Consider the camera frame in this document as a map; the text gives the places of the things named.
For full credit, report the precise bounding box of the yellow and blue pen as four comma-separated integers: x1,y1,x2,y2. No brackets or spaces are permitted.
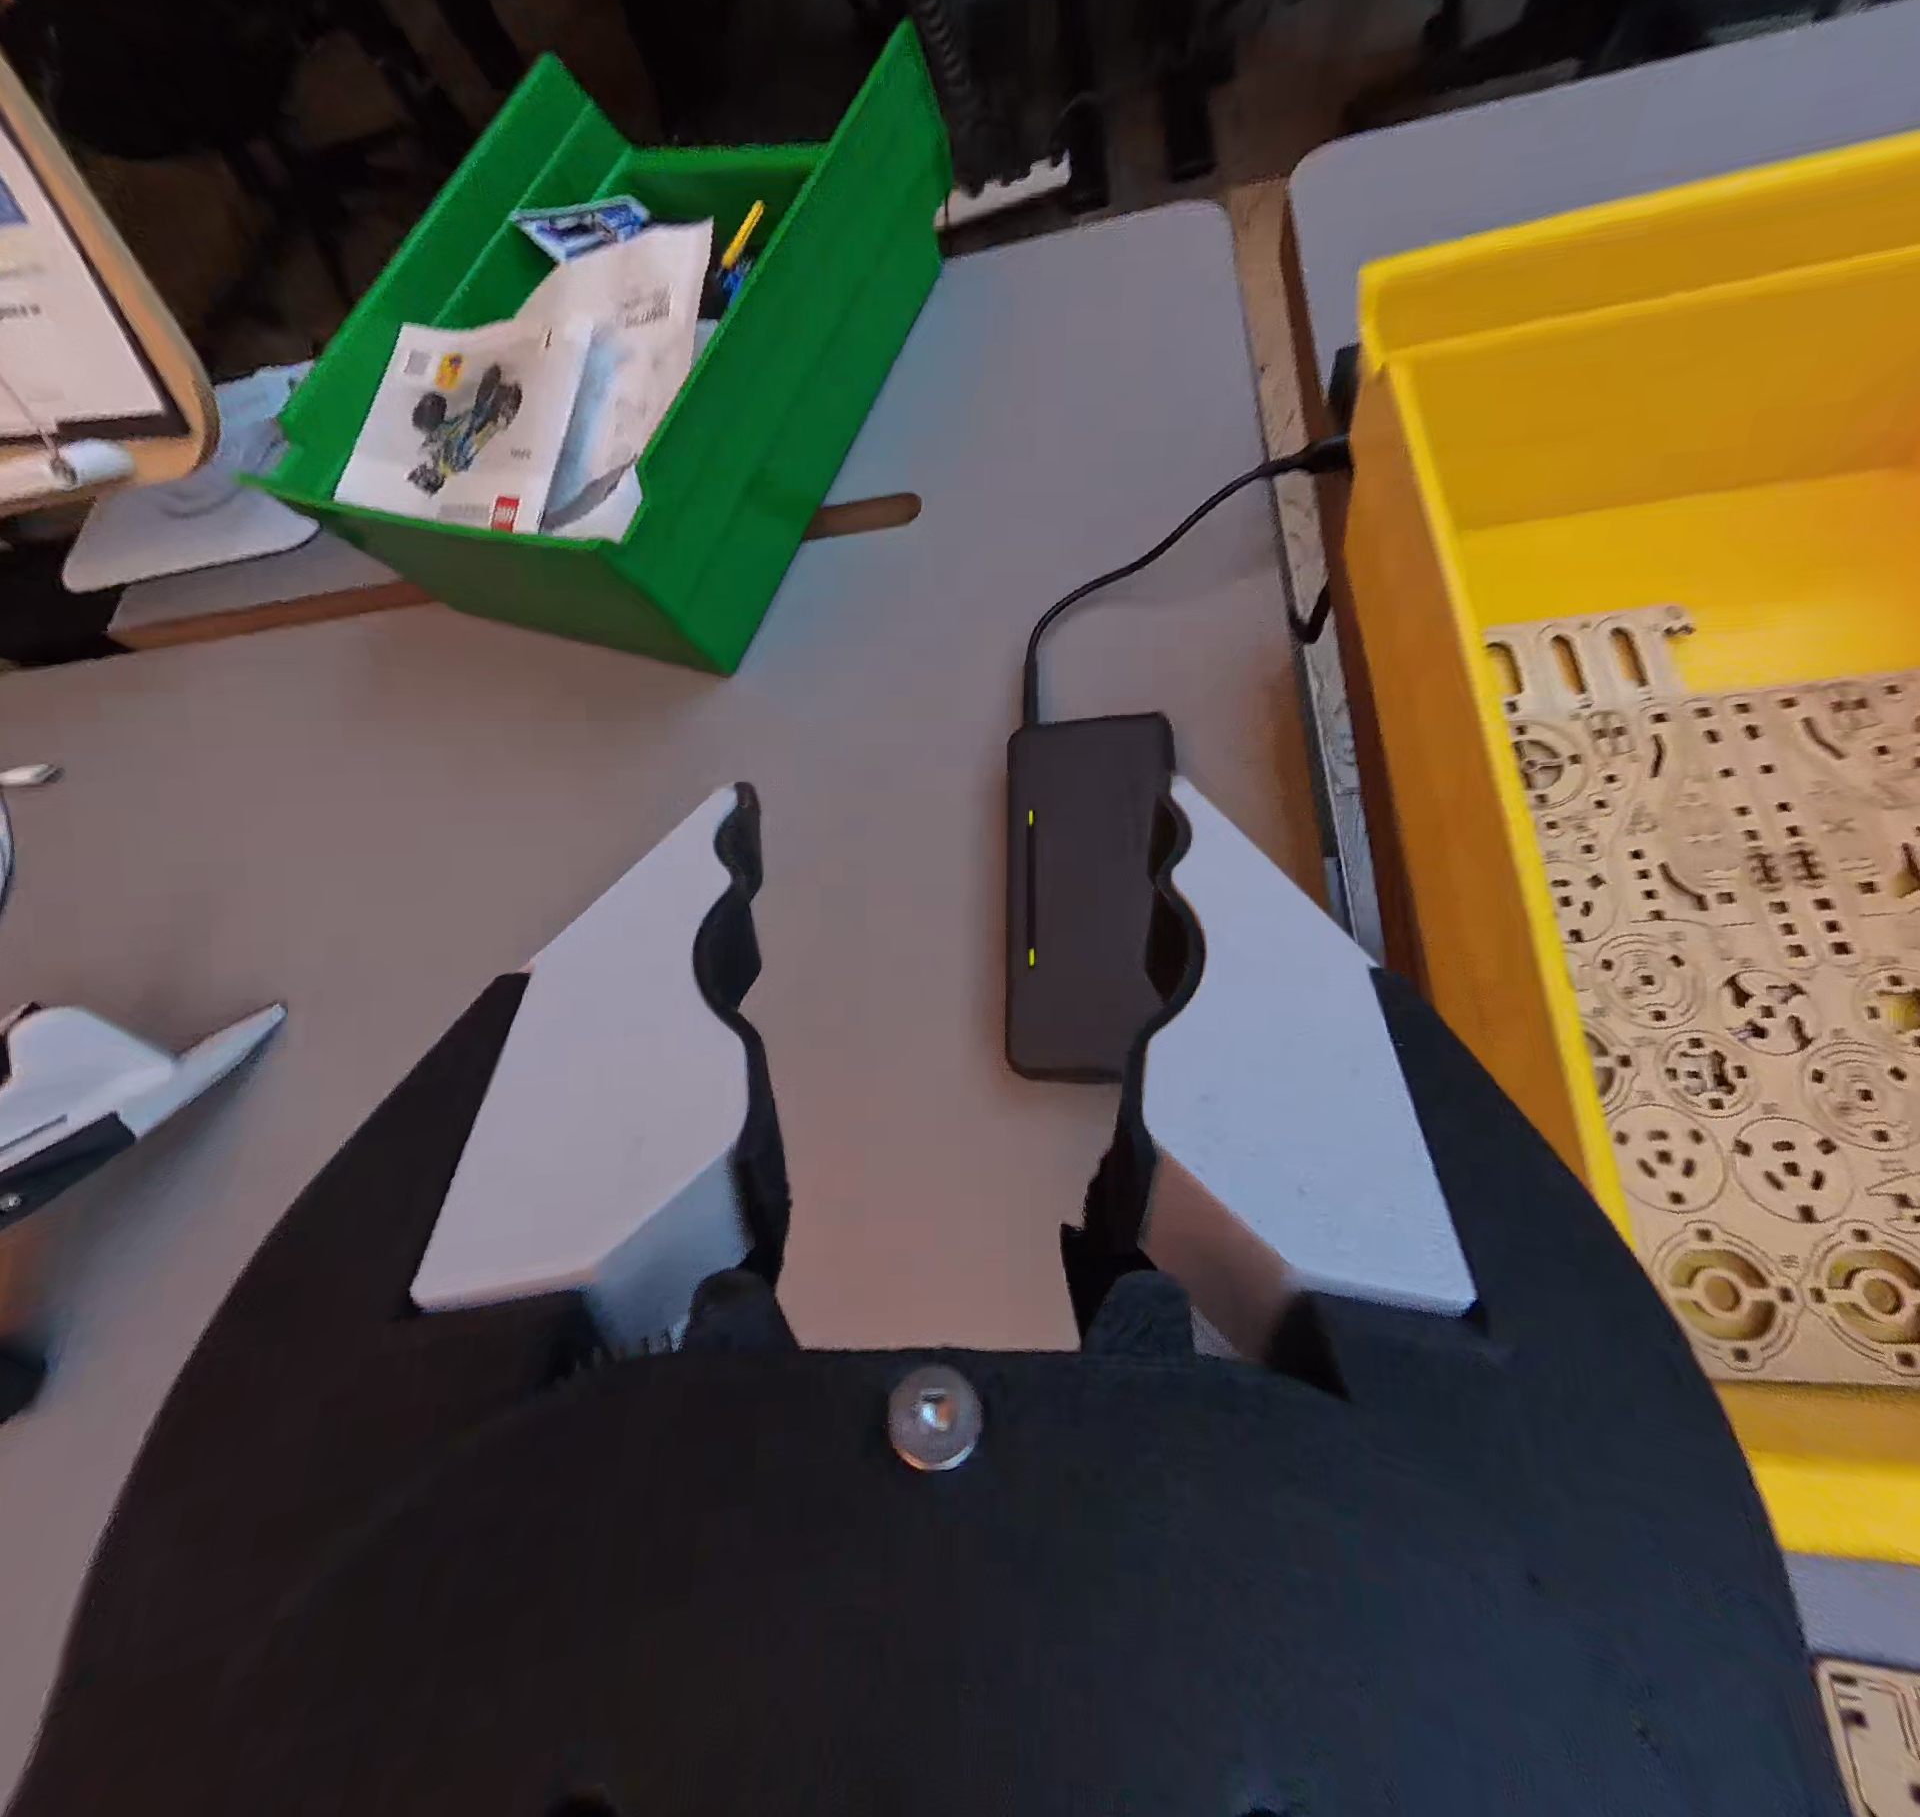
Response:
714,202,772,326

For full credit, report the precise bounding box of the white folded paper sheet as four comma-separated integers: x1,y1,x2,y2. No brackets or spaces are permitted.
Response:
534,220,715,526

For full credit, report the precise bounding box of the black adapter cable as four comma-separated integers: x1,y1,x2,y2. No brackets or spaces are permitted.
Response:
1022,440,1359,727

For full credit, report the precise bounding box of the black coiled cable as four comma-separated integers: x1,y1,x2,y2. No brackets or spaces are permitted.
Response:
888,0,996,172

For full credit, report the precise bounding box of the white monitor stand base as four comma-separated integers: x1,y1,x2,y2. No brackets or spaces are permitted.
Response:
57,364,324,599

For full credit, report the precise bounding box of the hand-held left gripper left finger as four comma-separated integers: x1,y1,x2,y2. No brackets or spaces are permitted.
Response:
413,782,793,1351

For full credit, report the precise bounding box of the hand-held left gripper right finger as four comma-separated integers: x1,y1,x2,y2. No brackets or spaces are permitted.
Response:
1059,775,1483,1367

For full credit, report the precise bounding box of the yellow plastic bin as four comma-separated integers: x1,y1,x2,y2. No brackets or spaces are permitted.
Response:
1344,128,1920,1562

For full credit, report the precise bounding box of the black power adapter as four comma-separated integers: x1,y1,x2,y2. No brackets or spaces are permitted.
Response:
1006,710,1189,1085

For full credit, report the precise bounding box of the beige framed monitor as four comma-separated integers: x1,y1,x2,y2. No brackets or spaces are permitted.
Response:
0,44,218,513

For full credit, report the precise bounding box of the white power strip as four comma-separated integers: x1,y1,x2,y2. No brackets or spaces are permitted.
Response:
938,151,1074,231

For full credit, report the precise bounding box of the small blue printed packet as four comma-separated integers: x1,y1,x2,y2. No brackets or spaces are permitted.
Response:
509,196,656,261

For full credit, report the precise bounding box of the green plastic bin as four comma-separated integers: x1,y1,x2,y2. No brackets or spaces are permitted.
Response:
235,20,956,675

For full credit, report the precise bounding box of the white and black tool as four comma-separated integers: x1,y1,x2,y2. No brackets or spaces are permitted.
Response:
0,1000,292,1228

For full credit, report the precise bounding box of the laser-cut wooden parts sheet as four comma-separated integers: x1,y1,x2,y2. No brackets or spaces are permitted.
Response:
1483,609,1920,1387
1809,1662,1920,1817

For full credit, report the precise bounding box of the toy car instruction booklet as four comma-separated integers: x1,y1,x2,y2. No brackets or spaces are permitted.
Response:
335,316,647,547

